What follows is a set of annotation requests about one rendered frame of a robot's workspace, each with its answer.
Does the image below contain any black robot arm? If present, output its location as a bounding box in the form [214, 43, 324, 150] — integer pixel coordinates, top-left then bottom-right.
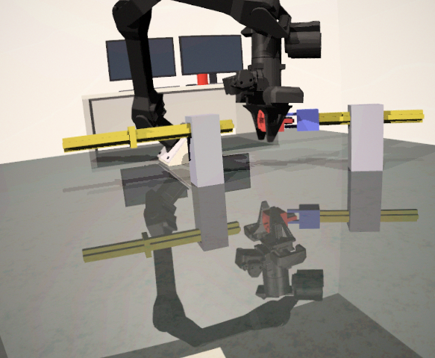
[112, 0, 322, 129]

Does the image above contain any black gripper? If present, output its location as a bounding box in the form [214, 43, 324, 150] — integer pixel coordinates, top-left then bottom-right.
[236, 57, 304, 142]

